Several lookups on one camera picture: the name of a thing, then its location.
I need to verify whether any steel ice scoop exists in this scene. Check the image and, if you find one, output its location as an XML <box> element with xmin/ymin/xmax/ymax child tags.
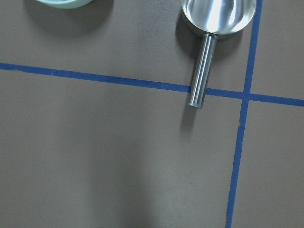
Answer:
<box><xmin>181</xmin><ymin>0</ymin><xmax>257</xmax><ymax>109</ymax></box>

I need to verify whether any green bowl of ice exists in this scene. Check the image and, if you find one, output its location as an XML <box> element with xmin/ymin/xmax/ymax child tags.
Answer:
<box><xmin>37</xmin><ymin>0</ymin><xmax>93</xmax><ymax>9</ymax></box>

